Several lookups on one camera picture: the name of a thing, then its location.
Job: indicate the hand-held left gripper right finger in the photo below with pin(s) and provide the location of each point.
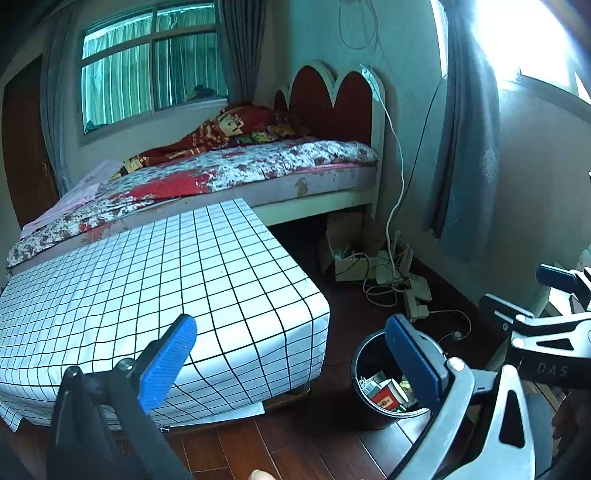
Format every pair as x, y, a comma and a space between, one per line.
413, 360

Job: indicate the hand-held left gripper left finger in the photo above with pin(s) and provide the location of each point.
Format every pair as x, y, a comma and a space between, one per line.
168, 360

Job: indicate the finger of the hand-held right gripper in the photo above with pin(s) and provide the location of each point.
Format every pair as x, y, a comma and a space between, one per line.
558, 277
505, 314

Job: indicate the yellow cloth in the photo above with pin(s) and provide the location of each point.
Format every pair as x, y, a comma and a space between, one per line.
406, 383

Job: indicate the red paper cup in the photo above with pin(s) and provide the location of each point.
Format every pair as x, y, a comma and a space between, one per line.
388, 396

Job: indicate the white green carton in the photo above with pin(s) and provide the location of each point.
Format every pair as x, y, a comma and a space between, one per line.
373, 383

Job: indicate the black trash bin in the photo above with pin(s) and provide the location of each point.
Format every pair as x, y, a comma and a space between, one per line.
364, 406

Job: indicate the white power strip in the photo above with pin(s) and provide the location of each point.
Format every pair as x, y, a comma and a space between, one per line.
415, 311

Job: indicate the white network box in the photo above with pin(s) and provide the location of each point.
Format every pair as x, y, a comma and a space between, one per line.
421, 286

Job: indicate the table with checkered cloth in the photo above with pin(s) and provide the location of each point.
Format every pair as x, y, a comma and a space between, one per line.
184, 286

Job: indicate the open cardboard box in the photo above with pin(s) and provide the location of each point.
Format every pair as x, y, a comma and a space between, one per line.
344, 270

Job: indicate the blue grey patterned curtain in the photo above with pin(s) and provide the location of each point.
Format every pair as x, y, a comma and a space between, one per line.
466, 161

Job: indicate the pink cloth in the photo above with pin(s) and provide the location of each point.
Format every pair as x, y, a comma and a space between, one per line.
78, 189

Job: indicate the bed with floral sheet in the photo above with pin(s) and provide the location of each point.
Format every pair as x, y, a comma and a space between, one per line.
231, 170

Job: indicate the red printed blanket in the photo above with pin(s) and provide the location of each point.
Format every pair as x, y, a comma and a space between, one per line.
221, 124

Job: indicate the bright window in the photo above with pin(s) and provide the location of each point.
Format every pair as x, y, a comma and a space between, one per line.
531, 37

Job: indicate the brown wooden door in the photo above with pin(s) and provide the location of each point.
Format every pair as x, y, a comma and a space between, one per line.
27, 147

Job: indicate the bed with floral cover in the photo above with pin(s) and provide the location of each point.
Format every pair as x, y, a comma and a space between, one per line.
332, 101

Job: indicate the grey window curtain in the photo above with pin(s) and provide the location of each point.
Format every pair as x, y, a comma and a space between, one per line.
57, 101
242, 46

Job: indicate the sliding glass window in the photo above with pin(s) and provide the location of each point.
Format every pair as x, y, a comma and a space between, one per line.
124, 69

